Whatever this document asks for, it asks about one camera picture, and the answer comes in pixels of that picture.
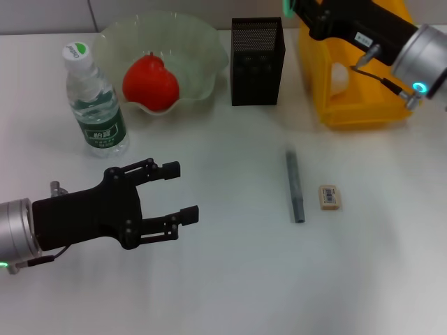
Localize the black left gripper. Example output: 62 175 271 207
31 157 200 253

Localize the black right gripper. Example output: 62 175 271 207
294 0 420 67

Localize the white paper ball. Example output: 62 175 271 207
330 62 351 96

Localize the clear green-label water bottle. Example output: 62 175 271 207
61 40 130 160

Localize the red-orange toy orange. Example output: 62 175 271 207
122 51 181 112

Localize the grey pen tube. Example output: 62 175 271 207
285 148 307 224

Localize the black mesh pen holder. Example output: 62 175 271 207
230 16 286 107

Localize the translucent wavy fruit plate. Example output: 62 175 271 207
91 10 230 119

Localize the beige eraser with barcode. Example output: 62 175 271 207
318 184 342 210

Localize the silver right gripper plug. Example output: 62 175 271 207
356 43 381 69

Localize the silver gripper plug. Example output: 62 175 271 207
356 43 381 69
49 180 67 197

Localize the yellow plastic bin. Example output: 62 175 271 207
297 0 431 131

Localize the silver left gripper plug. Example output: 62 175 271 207
49 180 67 197

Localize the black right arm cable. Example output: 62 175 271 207
351 64 425 110

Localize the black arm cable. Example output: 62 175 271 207
0 244 71 275
351 64 425 110

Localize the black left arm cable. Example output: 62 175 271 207
0 244 71 275

